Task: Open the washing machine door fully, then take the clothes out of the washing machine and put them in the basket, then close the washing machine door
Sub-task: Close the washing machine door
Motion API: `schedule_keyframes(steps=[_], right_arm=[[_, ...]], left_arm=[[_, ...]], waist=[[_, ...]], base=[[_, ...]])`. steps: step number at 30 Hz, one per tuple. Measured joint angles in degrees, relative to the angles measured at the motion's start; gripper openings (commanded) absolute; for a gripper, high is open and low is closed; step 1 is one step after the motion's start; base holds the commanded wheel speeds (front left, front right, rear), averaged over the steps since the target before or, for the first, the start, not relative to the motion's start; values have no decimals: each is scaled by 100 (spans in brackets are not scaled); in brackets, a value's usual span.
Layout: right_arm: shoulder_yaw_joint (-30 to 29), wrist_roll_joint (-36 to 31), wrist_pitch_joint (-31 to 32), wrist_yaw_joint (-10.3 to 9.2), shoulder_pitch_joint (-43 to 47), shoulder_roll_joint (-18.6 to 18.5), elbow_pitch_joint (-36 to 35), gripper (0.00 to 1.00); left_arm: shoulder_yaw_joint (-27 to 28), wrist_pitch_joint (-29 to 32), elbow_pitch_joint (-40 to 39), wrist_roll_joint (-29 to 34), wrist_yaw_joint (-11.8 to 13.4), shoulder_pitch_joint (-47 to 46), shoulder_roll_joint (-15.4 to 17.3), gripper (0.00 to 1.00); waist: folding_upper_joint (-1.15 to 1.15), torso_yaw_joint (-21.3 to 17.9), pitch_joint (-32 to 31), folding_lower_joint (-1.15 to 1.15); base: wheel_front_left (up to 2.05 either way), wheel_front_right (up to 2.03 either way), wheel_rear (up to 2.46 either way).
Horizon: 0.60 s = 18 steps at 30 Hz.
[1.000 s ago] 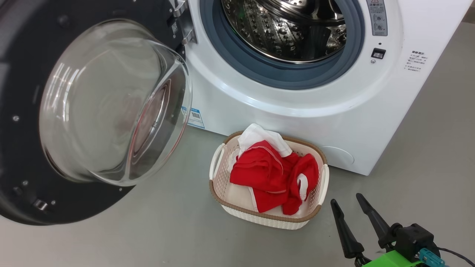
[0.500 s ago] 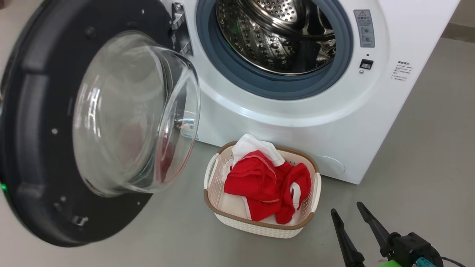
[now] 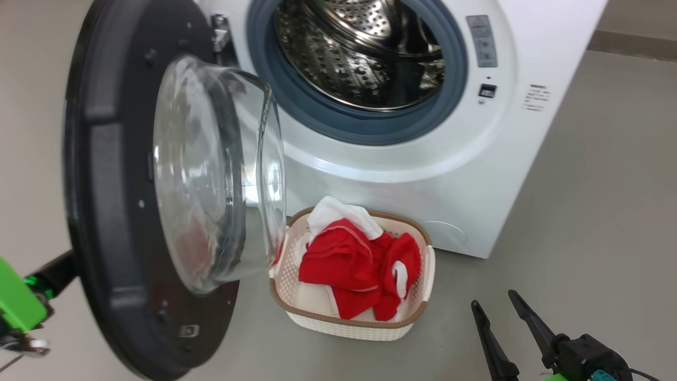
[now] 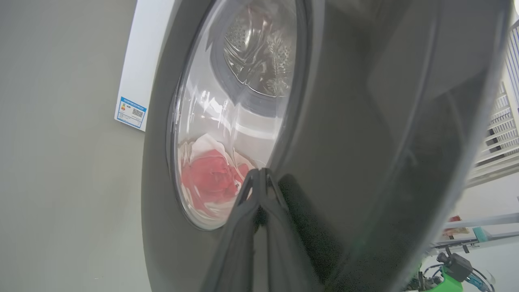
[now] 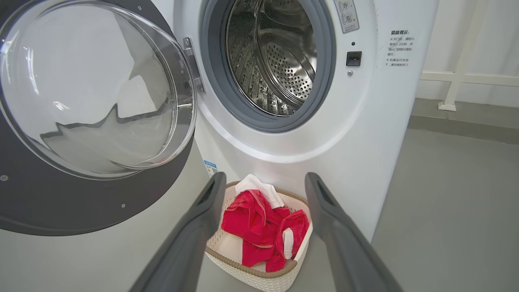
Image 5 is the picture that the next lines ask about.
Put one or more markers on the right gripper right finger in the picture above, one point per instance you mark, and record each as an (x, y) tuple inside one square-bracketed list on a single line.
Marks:
[(348, 259)]

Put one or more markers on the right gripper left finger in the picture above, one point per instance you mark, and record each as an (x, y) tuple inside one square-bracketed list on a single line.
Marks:
[(182, 259)]

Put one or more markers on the red cloth garment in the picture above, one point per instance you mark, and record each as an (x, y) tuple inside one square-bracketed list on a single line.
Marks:
[(251, 227)]

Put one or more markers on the black round glass washer door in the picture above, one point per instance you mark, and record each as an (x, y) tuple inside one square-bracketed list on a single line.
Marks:
[(81, 202)]

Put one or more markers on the cream perforated laundry basket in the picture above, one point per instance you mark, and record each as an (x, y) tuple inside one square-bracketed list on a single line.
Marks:
[(259, 280)]

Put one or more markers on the white front-load washing machine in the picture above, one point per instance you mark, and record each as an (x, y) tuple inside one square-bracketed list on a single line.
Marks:
[(357, 134)]

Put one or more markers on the metal door hinge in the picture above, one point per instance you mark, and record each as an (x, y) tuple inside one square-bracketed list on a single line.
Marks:
[(192, 65)]

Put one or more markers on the black door lock socket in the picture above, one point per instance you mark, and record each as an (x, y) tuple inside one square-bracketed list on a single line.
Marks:
[(354, 58)]

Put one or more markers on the stainless steel washing machine drum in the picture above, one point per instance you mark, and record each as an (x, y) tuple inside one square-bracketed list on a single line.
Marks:
[(275, 61)]

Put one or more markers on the blue energy label sticker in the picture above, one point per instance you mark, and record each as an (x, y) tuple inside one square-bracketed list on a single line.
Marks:
[(210, 168)]

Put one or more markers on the grey warning sticker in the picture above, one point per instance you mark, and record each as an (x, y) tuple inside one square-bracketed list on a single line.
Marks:
[(347, 16)]

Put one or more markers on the white rail frame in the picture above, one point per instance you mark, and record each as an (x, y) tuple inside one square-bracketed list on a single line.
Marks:
[(454, 77)]

